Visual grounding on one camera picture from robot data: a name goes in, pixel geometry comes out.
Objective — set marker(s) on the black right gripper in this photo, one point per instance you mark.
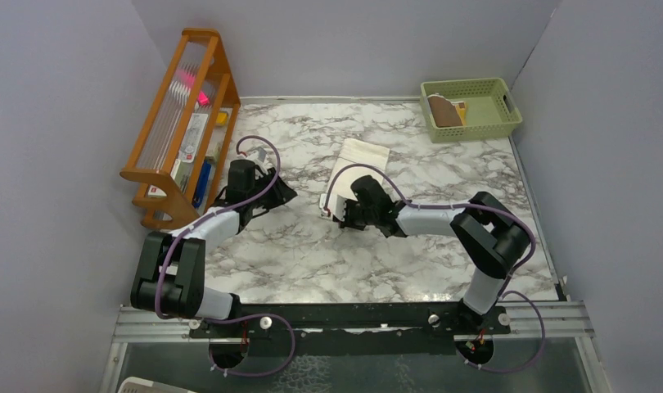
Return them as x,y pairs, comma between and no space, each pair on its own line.
346,223

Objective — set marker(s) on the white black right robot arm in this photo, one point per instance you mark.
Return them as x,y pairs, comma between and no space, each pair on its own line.
493,237

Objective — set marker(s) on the green perforated plastic basket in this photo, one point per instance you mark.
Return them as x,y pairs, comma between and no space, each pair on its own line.
491,110

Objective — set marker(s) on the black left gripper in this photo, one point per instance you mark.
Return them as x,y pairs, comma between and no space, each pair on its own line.
281,193

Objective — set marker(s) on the white tray corner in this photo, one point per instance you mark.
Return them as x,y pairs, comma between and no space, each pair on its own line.
141,385

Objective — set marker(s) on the cream white towel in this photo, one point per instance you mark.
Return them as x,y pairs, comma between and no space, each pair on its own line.
354,151

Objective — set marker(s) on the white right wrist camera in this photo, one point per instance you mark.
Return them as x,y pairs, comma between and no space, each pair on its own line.
333,207

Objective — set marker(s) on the yellow brown bear towel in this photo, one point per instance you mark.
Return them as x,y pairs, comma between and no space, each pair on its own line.
447,113

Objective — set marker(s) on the blue item in rack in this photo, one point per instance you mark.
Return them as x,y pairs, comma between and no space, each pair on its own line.
202,183

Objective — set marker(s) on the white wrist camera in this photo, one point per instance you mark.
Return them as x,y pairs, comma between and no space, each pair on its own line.
333,207
259,156

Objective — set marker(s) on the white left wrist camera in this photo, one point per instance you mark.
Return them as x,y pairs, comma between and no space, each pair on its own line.
259,156

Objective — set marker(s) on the wooden rack with rods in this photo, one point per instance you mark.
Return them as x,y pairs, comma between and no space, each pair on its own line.
197,101

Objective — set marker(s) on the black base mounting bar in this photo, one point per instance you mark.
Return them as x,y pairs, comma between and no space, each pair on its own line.
433,328

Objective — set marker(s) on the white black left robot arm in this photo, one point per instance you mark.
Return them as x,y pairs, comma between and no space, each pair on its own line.
170,278

